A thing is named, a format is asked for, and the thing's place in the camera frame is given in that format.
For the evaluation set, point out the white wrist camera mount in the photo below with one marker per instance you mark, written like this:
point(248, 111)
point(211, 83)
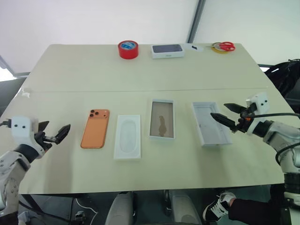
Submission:
point(22, 127)
point(257, 103)

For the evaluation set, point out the orange smartphone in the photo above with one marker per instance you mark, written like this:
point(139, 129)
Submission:
point(95, 131)

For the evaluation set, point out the grey metal frame bar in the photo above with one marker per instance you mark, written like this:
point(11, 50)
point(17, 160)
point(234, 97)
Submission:
point(7, 65)

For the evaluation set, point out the dark grey side surface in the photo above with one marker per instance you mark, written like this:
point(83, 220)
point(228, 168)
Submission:
point(10, 93)

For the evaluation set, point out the white object with black part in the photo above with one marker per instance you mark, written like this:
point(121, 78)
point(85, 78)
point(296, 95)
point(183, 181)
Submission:
point(198, 49)

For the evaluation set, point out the black bag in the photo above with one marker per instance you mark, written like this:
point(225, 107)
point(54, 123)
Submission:
point(286, 77)

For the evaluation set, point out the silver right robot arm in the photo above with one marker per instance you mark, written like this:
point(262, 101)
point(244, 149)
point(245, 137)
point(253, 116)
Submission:
point(279, 138)

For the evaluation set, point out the white box lid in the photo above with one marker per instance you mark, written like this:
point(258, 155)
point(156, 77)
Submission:
point(212, 125)

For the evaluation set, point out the clear tape scrap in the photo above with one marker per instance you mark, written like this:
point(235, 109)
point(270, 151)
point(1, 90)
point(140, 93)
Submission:
point(26, 92)

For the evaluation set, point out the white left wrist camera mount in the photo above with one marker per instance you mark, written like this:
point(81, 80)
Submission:
point(22, 127)

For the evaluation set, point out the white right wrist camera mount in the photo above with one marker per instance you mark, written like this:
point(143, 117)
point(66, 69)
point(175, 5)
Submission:
point(257, 103)

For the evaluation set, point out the white box dark phone print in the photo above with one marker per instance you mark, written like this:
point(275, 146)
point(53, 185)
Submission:
point(167, 50)

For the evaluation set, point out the black and white sneaker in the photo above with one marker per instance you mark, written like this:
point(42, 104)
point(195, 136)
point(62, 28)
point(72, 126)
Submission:
point(218, 206)

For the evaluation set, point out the small black piece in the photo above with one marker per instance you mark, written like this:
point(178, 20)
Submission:
point(194, 47)

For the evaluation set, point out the black trouser leg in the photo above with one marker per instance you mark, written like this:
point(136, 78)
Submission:
point(253, 211)

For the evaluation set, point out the white box base brown inside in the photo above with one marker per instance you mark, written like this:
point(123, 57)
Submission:
point(161, 119)

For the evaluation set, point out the grey rounded shape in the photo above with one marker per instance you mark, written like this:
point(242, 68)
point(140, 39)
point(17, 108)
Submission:
point(182, 208)
point(120, 208)

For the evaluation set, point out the white moulded tray insert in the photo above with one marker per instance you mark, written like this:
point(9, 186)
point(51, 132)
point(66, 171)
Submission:
point(127, 138)

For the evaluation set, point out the yellow tape roll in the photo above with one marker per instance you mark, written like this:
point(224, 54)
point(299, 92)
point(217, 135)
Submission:
point(215, 50)

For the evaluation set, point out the red tape roll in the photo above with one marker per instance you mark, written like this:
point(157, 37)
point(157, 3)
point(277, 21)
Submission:
point(127, 54)

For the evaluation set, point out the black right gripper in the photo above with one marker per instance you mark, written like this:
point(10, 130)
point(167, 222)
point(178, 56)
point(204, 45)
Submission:
point(243, 120)

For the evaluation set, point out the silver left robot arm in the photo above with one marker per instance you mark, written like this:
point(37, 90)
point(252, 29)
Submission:
point(9, 168)

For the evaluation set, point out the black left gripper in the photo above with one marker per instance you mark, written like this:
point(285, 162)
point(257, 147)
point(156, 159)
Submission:
point(47, 139)

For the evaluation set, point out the dark metal pole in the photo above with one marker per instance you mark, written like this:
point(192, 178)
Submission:
point(197, 21)

